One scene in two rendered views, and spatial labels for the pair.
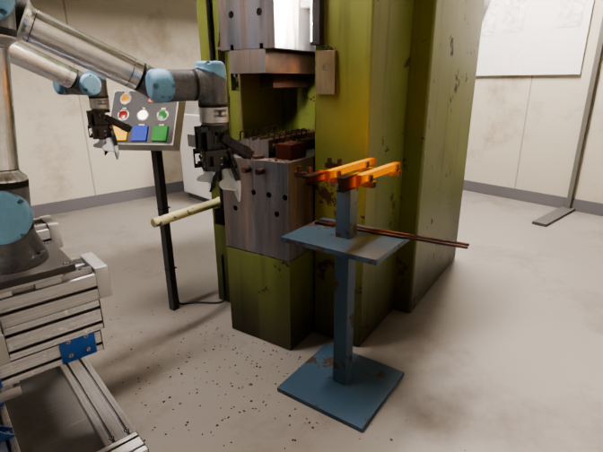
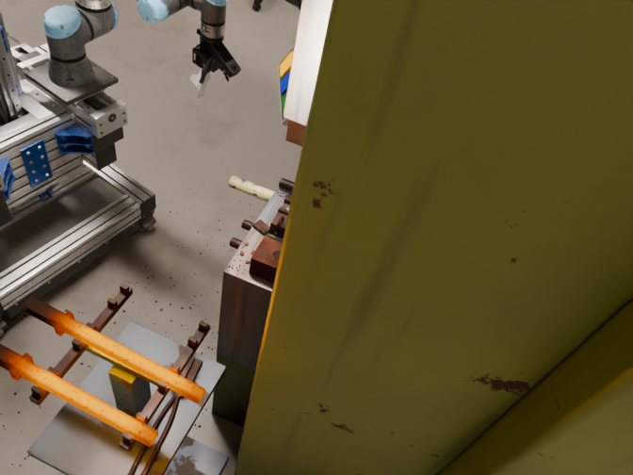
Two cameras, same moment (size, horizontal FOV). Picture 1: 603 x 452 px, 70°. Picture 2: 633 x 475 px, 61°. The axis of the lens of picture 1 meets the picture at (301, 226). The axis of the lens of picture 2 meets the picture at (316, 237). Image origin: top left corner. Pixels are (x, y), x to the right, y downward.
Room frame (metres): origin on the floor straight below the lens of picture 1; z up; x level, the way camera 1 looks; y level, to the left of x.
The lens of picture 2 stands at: (1.63, -0.77, 2.04)
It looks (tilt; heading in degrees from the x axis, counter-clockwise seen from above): 48 degrees down; 65
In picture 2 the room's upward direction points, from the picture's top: 16 degrees clockwise
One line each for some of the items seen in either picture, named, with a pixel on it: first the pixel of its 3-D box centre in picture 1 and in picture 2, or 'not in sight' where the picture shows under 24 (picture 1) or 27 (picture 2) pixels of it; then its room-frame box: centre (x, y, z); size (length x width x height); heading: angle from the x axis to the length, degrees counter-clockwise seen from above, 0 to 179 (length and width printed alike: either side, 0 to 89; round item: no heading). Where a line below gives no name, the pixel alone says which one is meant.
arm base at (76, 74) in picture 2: not in sight; (70, 62); (1.36, 1.04, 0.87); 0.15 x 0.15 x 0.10
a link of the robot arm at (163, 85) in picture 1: (170, 85); not in sight; (1.11, 0.32, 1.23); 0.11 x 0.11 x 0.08; 34
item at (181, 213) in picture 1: (188, 211); (284, 202); (2.08, 0.56, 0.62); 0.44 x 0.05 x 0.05; 147
